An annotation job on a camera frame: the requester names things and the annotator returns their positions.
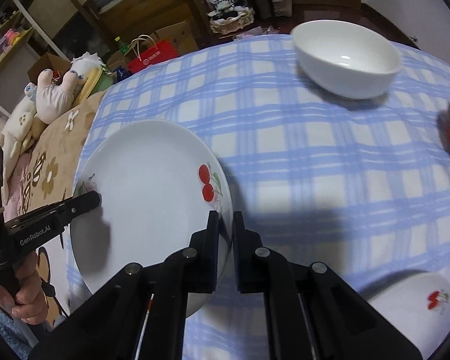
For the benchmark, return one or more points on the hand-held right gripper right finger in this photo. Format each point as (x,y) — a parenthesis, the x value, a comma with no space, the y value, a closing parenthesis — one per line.
(247,262)

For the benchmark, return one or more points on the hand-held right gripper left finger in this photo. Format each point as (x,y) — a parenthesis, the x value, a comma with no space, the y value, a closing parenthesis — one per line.
(210,255)

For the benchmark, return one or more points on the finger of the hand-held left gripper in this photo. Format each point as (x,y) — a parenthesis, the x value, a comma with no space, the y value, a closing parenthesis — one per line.
(82,202)

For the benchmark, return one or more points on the medium white cherry plate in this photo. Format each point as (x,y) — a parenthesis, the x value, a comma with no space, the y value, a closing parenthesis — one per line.
(146,180)

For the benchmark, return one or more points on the large white cherry plate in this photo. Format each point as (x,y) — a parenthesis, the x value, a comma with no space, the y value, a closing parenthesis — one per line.
(408,307)

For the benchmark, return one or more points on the large plain white bowl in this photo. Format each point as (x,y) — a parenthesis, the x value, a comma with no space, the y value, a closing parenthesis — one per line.
(341,78)

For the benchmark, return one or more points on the person's left hand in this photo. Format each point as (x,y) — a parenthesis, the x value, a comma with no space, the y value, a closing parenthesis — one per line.
(32,300)

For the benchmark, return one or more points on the brown floral blanket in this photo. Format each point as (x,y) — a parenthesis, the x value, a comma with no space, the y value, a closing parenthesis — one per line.
(48,146)

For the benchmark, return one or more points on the blue grey clothing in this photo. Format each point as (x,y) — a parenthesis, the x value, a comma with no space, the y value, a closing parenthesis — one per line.
(0,322)

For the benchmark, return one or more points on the blue white checked cloth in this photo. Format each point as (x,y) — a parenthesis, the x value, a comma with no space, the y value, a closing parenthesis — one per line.
(303,180)

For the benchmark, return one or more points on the cream plush toy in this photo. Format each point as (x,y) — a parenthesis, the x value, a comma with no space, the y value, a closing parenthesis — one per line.
(20,120)

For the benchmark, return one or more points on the yellow green cushion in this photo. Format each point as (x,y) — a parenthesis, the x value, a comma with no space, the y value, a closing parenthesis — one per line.
(93,82)

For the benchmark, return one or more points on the white haired plush doll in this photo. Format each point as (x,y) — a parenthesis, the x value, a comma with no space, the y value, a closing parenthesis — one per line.
(85,63)

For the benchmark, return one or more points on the cardboard box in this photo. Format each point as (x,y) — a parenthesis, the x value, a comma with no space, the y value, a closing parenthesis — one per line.
(180,35)
(47,65)

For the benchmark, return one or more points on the green bottle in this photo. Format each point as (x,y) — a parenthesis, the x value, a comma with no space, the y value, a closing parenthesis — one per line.
(122,47)

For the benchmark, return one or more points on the red paper bag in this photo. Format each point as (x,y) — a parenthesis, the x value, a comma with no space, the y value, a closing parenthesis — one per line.
(153,56)

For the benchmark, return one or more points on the wooden display shelf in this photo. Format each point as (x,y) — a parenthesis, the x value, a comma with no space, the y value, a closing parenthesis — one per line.
(11,39)

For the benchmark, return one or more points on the white pole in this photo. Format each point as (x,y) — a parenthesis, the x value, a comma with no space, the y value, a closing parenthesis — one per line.
(33,26)

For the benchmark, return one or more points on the wooden wardrobe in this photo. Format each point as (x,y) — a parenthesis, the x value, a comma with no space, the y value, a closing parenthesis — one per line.
(108,11)

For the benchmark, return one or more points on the pink floral cloth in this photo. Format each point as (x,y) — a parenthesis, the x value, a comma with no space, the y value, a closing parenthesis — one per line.
(253,33)

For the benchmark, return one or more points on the wicker basket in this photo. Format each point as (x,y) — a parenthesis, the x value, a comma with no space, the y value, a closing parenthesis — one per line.
(232,22)

